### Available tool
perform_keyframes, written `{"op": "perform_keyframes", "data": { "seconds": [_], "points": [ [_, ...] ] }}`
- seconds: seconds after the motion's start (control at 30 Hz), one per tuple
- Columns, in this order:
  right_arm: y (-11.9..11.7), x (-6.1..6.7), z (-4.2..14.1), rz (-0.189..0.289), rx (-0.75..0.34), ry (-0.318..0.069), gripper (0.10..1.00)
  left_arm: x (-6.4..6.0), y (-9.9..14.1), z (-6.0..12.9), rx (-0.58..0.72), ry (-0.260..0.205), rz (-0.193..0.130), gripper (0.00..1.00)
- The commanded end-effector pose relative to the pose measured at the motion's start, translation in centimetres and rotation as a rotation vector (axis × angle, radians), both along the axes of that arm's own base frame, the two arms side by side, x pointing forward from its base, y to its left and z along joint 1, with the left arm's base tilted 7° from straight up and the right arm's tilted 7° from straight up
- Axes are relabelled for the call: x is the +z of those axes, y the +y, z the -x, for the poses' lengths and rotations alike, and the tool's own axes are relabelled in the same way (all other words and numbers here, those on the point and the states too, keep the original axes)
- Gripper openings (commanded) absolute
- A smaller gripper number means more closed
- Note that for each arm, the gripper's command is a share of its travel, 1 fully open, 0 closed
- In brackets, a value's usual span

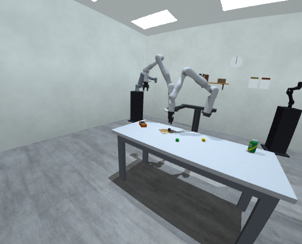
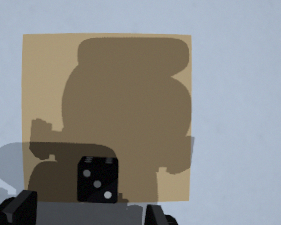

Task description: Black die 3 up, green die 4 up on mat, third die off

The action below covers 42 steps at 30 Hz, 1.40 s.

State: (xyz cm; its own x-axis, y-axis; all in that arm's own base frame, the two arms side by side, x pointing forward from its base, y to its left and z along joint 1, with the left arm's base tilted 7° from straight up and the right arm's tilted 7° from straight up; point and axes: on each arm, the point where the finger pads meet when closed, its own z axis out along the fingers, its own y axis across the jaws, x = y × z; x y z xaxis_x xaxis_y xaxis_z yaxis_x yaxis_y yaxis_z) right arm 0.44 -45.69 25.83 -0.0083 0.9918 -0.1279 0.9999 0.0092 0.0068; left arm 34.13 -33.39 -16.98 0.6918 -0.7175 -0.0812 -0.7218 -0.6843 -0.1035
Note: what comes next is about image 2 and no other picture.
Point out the tan square mat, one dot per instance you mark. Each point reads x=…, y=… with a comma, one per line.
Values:
x=117, y=95

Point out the black die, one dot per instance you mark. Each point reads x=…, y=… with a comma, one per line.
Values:
x=97, y=180

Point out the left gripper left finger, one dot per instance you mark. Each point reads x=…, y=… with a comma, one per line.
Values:
x=19, y=210

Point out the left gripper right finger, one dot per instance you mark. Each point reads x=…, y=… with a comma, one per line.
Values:
x=155, y=216

